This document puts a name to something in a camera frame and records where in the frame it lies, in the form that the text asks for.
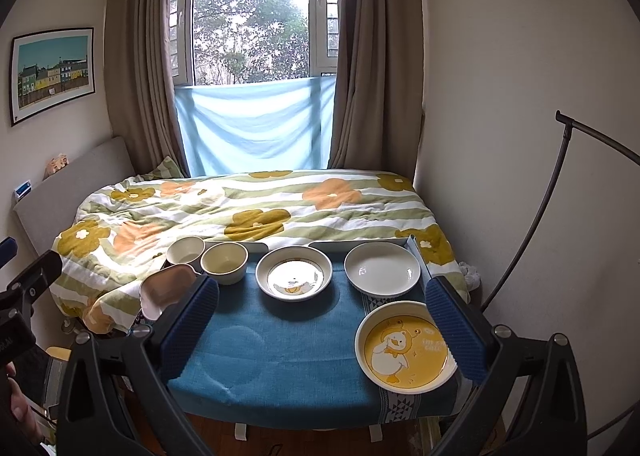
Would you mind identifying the pink handled dish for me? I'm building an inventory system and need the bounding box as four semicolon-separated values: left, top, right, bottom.
140;264;198;320

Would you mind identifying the white small bowl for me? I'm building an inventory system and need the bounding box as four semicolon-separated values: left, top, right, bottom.
166;236;205;267

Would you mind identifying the cream yellow bowl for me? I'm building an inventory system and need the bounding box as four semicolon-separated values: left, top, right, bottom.
201;242;248;286

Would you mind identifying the white shallow plate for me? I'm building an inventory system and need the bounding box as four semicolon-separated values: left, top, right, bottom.
344;241;421;299

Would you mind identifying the white duck-print bowl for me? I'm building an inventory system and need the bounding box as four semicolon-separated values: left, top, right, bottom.
255;247;333;302

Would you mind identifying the person's left hand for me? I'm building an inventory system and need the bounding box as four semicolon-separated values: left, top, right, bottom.
2;363;42;444

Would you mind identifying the white crumpled tissue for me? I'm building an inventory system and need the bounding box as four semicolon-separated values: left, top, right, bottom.
459;262;482;292

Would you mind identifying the blue towel mat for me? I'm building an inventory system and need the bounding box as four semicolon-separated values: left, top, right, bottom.
168;241;471;429

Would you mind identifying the floral striped duvet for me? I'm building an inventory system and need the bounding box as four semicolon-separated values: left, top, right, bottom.
50;170;469;333

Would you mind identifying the blue white small box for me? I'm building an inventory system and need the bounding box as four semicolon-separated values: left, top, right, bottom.
13;179;32;202

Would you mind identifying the green striped pillow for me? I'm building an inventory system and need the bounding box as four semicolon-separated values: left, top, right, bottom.
141;156;184;181

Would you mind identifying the small figurine on headboard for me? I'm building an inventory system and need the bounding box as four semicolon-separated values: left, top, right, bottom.
43;153;68;179

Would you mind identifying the light blue window cloth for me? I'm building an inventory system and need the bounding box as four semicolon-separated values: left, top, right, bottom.
175;75;335;176

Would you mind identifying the black curved lamp stand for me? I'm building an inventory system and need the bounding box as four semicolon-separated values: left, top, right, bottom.
480;115;639;455

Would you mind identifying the right brown curtain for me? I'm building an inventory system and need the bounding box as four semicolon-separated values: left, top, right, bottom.
329;0;424;179

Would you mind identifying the brown curtain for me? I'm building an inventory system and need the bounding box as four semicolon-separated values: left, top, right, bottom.
329;0;424;179
104;0;188;173

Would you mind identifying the framed houses picture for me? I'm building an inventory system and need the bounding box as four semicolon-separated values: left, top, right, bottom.
9;28;96;127

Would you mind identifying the left brown curtain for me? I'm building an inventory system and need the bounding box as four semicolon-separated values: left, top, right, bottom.
104;0;188;173

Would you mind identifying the white framed window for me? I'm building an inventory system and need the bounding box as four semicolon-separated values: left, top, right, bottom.
168;0;338;85

